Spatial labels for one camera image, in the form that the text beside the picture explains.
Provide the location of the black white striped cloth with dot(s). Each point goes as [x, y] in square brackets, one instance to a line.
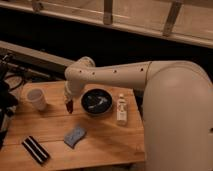
[39, 154]

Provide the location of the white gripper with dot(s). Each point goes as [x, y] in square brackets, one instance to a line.
[72, 90]

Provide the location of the white plastic cup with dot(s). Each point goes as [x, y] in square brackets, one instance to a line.
[37, 99]

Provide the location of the dark ceramic bowl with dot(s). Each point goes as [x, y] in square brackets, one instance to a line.
[96, 102]

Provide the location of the dark red pepper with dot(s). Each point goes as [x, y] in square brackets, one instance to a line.
[69, 106]

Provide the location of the black equipment with cables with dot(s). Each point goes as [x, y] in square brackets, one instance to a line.
[9, 83]

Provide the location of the blue sponge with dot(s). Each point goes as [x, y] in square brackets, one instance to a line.
[74, 136]

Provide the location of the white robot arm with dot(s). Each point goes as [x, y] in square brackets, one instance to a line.
[177, 108]

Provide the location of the small clear bottle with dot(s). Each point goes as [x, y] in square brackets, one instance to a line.
[121, 110]

